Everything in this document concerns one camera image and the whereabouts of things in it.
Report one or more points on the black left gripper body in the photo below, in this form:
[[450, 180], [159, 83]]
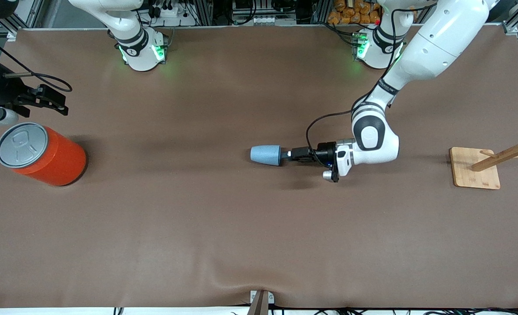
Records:
[[325, 154]]

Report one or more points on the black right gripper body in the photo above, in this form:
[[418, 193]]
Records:
[[5, 93]]

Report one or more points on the light blue plastic cup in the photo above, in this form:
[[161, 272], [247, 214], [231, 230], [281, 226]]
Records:
[[265, 155]]

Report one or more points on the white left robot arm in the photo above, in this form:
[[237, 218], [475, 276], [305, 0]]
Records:
[[434, 43]]

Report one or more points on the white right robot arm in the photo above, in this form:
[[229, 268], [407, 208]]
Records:
[[138, 48]]

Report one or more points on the wooden cup rack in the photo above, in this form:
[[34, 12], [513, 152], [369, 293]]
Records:
[[473, 173]]

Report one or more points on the orange can with grey lid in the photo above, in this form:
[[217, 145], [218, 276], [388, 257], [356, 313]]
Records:
[[44, 155]]

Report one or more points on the brown table mat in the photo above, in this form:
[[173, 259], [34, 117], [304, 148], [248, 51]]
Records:
[[258, 218]]

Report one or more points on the orange snack packet pile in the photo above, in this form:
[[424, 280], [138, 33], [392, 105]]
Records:
[[350, 15]]

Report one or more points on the white power strip with plugs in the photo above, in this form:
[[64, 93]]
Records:
[[171, 13]]

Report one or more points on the silver table corner bracket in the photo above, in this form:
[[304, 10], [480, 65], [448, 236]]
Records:
[[12, 36], [509, 28]]

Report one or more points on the metal table clamp bracket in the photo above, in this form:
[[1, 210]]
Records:
[[253, 297]]

